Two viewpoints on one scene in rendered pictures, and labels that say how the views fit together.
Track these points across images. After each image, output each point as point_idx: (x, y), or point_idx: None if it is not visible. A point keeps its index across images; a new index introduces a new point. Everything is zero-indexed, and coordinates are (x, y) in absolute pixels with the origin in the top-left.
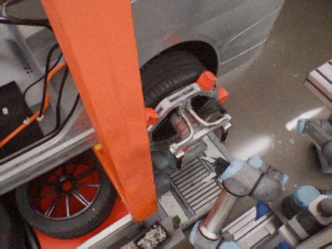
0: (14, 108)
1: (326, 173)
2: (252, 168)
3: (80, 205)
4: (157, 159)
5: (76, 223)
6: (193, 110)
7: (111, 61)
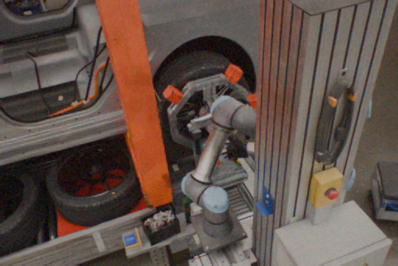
0: (68, 98)
1: (383, 224)
2: (237, 101)
3: None
4: None
5: (93, 201)
6: None
7: None
